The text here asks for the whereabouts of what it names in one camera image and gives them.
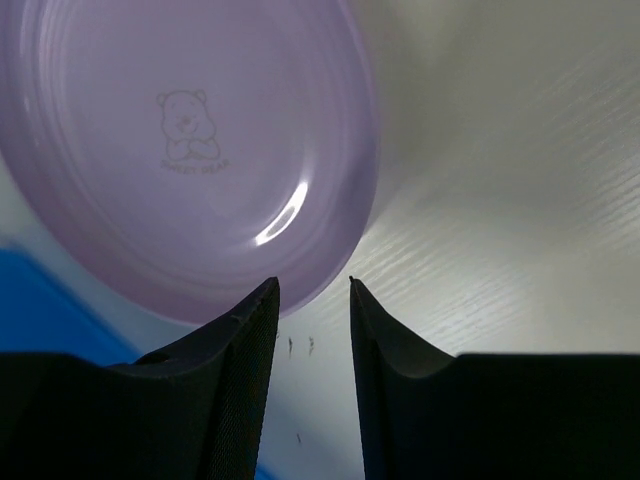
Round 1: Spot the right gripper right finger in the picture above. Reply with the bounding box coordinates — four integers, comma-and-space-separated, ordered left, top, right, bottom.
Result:
350, 279, 639, 479

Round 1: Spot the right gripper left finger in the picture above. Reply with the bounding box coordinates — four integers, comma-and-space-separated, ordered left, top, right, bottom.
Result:
0, 277, 281, 480

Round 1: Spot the blue plastic bin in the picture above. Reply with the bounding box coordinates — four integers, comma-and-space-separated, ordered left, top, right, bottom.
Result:
0, 244, 276, 480

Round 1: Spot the purple round plate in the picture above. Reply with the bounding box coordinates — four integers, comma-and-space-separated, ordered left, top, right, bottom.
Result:
1, 1, 380, 325

